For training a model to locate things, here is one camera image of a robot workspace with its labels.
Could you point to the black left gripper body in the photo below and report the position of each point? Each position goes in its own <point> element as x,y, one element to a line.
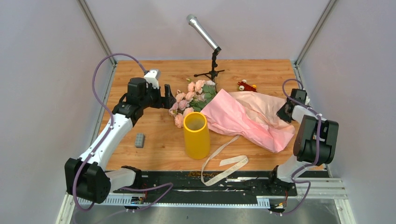
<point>153,98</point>

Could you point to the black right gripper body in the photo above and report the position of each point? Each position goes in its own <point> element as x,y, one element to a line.
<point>281,113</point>

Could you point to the pink flower bouquet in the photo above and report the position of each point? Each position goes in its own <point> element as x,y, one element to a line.
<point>198,95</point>

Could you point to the pink wrapping paper sheet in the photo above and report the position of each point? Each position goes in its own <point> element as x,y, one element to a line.
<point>251,115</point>

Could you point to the white printed ribbon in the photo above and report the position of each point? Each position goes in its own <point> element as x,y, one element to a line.
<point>237,163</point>

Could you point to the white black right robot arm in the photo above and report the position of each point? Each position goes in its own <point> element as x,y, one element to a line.
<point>315,143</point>

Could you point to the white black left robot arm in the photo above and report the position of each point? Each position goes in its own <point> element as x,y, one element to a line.
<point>86,176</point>

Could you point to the yellow cylindrical vase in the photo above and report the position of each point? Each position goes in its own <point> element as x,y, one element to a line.
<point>196,136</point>

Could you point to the grey building brick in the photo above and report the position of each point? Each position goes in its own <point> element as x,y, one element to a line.
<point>139,140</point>

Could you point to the black tripod microphone stand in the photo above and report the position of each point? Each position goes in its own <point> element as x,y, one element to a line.
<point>213,73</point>

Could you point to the red toy car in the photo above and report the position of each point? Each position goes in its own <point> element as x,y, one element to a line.
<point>244,86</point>

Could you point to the silver microphone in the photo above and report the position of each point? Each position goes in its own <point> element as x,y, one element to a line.
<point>193,22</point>

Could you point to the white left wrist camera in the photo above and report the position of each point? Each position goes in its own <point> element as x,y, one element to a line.
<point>152,77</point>

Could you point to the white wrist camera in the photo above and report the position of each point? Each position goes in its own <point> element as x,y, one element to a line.
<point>152,77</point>
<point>307,101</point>

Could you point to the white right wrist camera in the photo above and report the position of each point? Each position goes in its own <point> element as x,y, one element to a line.
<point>307,101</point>

